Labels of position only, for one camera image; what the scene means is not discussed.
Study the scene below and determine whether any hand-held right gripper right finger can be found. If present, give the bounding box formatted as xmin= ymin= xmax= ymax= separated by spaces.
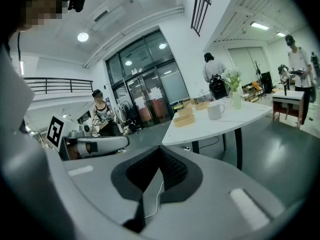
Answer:
xmin=141 ymin=145 xmax=286 ymax=240

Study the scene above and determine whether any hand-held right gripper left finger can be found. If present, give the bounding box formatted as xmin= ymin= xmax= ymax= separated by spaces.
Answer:
xmin=61 ymin=145 xmax=161 ymax=234

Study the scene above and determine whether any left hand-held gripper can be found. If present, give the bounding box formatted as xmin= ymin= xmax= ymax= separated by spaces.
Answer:
xmin=46 ymin=113 xmax=131 ymax=161

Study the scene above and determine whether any beige paper tray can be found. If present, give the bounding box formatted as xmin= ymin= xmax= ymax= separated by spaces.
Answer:
xmin=176 ymin=106 xmax=194 ymax=117
xmin=173 ymin=113 xmax=196 ymax=128
xmin=194 ymin=101 xmax=210 ymax=111

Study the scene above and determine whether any clothes rack with dark clothes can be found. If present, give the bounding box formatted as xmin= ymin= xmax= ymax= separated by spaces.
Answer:
xmin=113 ymin=100 xmax=144 ymax=135

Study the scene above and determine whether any black framed glass door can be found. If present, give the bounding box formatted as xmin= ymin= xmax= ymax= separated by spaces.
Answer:
xmin=104 ymin=28 xmax=190 ymax=133

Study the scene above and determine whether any grey ceramic mug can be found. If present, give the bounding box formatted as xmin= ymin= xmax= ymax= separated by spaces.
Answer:
xmin=206 ymin=102 xmax=226 ymax=121

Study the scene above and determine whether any clear glass mug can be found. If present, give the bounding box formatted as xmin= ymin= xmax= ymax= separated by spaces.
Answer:
xmin=221 ymin=95 xmax=235 ymax=110

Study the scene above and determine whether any cardboard box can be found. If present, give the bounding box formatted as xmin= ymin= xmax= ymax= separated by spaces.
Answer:
xmin=181 ymin=97 xmax=199 ymax=109

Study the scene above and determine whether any white vase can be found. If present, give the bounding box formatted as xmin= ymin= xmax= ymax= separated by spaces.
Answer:
xmin=231 ymin=89 xmax=243 ymax=111

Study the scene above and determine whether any black metal railing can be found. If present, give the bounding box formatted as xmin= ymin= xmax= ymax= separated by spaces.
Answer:
xmin=190 ymin=0 xmax=216 ymax=37
xmin=22 ymin=76 xmax=94 ymax=95

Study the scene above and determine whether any wooden chair orange cushion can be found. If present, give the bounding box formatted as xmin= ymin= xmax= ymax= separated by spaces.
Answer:
xmin=241 ymin=80 xmax=263 ymax=103

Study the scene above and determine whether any round ceiling light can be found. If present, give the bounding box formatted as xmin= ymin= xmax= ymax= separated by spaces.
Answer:
xmin=76 ymin=31 xmax=90 ymax=43

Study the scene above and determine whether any white flower bouquet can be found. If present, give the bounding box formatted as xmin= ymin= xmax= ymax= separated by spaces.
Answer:
xmin=220 ymin=68 xmax=243 ymax=93

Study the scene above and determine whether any black cabinet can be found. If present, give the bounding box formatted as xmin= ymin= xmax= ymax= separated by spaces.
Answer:
xmin=260 ymin=71 xmax=274 ymax=95

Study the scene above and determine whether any white desk with brown sides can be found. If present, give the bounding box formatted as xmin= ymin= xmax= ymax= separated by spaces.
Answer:
xmin=271 ymin=90 xmax=305 ymax=129

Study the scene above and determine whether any black coat stand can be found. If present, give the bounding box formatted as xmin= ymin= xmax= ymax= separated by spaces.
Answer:
xmin=251 ymin=59 xmax=262 ymax=81

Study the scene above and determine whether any white ceiling air conditioner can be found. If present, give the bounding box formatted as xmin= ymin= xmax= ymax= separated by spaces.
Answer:
xmin=90 ymin=4 xmax=127 ymax=33

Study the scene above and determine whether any person's head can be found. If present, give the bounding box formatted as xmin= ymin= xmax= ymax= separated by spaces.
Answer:
xmin=9 ymin=0 xmax=75 ymax=34

